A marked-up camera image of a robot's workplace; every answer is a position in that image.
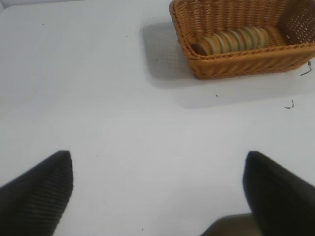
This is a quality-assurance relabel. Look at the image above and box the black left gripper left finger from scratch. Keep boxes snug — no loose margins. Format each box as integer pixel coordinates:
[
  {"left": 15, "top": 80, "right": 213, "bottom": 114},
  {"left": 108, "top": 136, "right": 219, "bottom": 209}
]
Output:
[{"left": 0, "top": 150, "right": 74, "bottom": 236}]

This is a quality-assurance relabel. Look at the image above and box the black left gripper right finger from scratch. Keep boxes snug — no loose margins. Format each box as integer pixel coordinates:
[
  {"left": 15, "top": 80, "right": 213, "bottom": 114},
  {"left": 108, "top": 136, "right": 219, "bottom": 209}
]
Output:
[{"left": 242, "top": 150, "right": 315, "bottom": 236}]

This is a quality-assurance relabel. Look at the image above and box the long striped bread loaf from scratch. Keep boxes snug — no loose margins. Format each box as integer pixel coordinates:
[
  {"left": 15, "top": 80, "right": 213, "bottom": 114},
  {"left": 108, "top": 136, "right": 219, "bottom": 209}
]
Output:
[{"left": 190, "top": 26, "right": 269, "bottom": 56}]

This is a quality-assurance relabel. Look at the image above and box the brown woven wicker basket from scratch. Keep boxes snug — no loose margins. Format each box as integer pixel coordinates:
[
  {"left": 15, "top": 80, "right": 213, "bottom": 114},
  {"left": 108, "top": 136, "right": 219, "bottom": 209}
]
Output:
[{"left": 169, "top": 0, "right": 315, "bottom": 81}]

